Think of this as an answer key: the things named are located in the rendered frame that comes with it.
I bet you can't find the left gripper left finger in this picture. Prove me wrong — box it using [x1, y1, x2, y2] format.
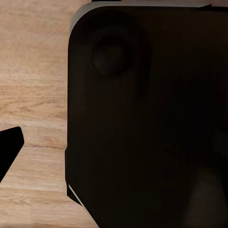
[0, 126, 24, 182]

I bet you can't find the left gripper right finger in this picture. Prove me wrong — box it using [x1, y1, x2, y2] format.
[213, 126, 228, 164]

